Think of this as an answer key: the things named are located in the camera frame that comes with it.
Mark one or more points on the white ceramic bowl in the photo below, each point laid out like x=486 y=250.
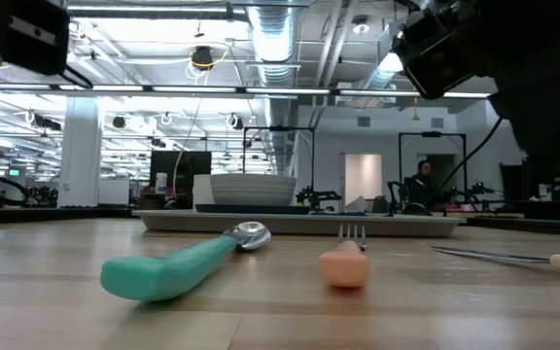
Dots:
x=253 y=189

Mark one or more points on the black background robot arm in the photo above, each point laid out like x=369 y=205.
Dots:
x=319 y=197

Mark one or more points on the grey plastic serving tray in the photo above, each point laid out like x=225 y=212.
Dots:
x=299 y=224

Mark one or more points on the black equipment rack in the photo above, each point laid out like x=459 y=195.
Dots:
x=511 y=182

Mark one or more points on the green exit sign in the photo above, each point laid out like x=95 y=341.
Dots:
x=14 y=172

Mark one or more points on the white structural column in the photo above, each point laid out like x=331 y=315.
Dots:
x=80 y=150

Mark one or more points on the person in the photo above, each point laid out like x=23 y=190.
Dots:
x=421 y=185

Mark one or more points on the white door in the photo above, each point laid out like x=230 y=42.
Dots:
x=362 y=180

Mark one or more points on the white storage box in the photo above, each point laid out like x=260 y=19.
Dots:
x=114 y=192

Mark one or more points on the long ceiling light strip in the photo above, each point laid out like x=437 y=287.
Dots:
x=192 y=89

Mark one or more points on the black round ceiling fixture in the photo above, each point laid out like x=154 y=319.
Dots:
x=202 y=57

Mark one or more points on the white wipes canister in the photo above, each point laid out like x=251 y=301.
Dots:
x=161 y=184

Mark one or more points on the black computer monitor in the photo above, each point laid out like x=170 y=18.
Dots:
x=183 y=165

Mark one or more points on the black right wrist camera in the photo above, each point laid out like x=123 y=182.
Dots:
x=430 y=53

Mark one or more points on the black metal rig frame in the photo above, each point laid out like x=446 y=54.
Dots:
x=430 y=134
x=280 y=129

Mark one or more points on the silver slanted ventilation duct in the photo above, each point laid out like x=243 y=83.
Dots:
x=377 y=80

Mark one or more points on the black aluminium table frame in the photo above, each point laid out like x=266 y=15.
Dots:
x=66 y=213

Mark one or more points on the silver round ventilation duct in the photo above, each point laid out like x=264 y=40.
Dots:
x=272 y=39

